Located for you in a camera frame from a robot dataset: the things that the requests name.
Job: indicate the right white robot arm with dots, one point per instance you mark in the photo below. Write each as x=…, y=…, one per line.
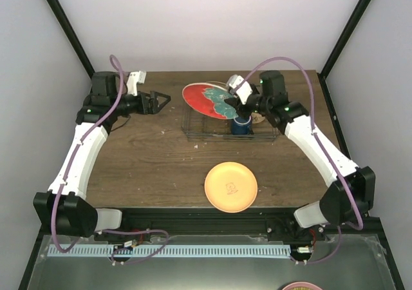
x=350, y=189

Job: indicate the pink plate at bottom edge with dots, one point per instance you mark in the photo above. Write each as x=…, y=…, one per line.
x=301, y=286

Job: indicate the grey wire dish rack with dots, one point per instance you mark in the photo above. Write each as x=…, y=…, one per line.
x=200, y=127

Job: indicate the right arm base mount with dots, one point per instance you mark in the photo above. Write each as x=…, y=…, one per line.
x=287, y=230

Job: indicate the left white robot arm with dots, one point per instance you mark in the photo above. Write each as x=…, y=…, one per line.
x=63, y=208

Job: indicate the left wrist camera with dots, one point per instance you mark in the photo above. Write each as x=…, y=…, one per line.
x=134, y=79

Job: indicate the cream ceramic bowl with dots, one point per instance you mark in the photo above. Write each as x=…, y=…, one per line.
x=257, y=118

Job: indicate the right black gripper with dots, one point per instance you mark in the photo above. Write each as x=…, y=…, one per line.
x=235, y=102

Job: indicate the red-rimmed white plate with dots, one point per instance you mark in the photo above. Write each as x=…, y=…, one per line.
x=209, y=100

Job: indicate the light blue slotted cable duct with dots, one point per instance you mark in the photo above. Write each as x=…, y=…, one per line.
x=177, y=251

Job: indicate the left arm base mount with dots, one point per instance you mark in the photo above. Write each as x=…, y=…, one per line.
x=128, y=227

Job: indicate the dark blue ceramic mug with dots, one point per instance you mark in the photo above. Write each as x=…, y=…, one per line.
x=241, y=126

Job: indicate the plain orange plate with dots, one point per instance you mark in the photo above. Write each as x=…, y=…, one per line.
x=231, y=187

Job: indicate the black aluminium frame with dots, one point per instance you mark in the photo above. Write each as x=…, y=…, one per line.
x=206, y=222

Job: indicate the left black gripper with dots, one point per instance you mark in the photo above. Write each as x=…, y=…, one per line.
x=152, y=109

